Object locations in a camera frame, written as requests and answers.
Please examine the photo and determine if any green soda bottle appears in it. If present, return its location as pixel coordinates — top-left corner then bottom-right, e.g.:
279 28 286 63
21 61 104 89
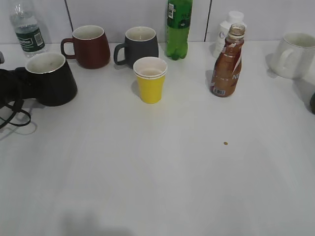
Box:
166 0 193 60

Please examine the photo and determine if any white ceramic mug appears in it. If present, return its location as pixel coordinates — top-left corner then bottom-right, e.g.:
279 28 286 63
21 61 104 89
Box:
267 32 315 79

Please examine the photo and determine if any grey ceramic mug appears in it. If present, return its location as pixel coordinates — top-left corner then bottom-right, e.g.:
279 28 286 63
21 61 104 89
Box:
113 27 159 68

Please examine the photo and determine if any clear water bottle green label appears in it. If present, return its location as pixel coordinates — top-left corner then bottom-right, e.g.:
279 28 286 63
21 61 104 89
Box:
8 0 46 58

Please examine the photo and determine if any dark red ceramic mug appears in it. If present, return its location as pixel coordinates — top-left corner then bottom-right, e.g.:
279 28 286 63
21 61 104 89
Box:
61 25 110 69

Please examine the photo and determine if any yellow paper cup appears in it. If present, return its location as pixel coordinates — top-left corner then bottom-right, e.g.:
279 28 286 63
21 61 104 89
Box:
133 57 168 104

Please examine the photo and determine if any dark object at right edge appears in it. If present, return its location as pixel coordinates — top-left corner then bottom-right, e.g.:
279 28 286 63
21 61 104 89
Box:
310 93 315 114

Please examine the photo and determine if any black ceramic mug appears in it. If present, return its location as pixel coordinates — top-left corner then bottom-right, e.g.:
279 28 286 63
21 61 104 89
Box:
14 52 78 107

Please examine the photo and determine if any white capped bottle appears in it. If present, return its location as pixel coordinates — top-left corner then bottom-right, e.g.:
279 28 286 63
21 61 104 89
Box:
213 11 247 58

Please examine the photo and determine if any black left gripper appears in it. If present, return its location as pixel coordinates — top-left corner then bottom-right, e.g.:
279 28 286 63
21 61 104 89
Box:
0 67 36 108

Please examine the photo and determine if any brown coffee drink bottle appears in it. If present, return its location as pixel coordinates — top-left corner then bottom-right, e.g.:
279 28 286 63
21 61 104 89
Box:
210 24 246 97

